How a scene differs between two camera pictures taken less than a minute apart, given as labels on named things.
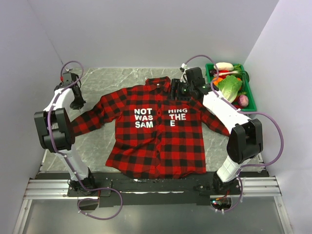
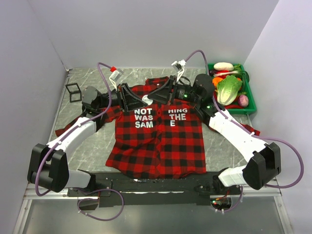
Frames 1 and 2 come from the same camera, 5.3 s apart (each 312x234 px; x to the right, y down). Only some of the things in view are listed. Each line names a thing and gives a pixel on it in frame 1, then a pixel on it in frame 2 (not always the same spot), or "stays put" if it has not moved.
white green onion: x=240 y=72 stays put
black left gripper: x=75 y=106 to x=128 y=100
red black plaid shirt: x=152 y=131 stays put
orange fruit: x=216 y=80 stays put
